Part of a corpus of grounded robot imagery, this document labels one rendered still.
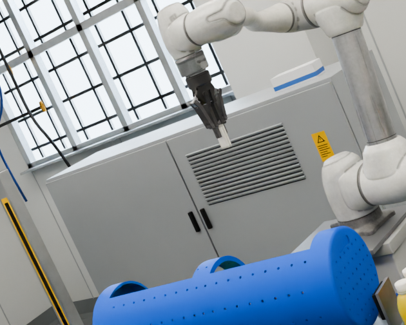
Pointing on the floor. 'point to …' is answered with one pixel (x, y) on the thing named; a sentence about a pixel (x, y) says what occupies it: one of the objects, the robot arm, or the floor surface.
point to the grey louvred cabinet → (213, 185)
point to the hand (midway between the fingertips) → (222, 136)
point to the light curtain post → (35, 248)
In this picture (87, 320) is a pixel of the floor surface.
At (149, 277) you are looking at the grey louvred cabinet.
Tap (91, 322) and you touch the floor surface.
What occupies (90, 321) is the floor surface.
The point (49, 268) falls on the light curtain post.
